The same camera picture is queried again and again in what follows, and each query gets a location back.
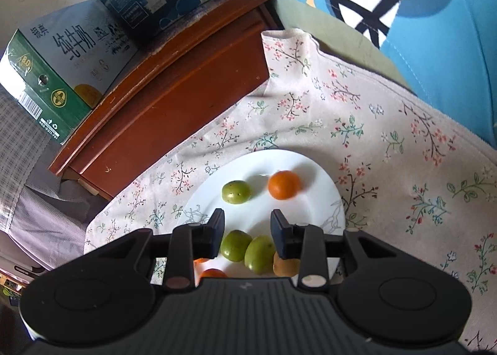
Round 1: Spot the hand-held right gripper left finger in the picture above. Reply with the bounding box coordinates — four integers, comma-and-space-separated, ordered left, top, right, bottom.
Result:
128, 208, 226, 294

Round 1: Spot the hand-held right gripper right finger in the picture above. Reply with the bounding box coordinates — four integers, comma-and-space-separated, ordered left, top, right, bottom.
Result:
271, 209, 385, 289

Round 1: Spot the grey-green pillow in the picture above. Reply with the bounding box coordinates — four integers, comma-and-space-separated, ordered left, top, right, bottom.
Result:
274, 0, 418, 95

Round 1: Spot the brown wooden nightstand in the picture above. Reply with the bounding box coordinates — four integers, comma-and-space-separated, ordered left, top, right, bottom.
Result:
48, 0, 284, 200

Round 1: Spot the floral tablecloth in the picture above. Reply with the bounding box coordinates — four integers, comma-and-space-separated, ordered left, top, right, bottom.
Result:
83, 28, 497, 355

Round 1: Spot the white plate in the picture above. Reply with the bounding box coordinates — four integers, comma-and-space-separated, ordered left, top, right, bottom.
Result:
180, 149, 346, 282

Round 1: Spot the green and white carton box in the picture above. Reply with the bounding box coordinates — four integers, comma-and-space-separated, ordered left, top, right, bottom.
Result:
0, 0, 140, 144

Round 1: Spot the blue printed cushion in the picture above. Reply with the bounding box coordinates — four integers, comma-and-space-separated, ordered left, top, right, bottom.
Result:
225, 0, 497, 142

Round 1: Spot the green jujube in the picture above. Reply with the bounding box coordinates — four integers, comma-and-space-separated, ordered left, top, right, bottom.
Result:
244, 234, 277, 275
220, 230, 253, 262
221, 180, 252, 205

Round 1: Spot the small cardboard box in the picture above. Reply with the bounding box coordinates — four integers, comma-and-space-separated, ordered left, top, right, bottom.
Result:
64, 172, 102, 196

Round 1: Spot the brown kiwi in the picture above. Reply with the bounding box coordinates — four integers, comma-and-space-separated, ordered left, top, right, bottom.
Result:
273, 252, 301, 277

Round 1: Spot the checkered grey cloth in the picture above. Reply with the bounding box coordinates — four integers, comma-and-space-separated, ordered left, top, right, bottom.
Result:
0, 87, 111, 272

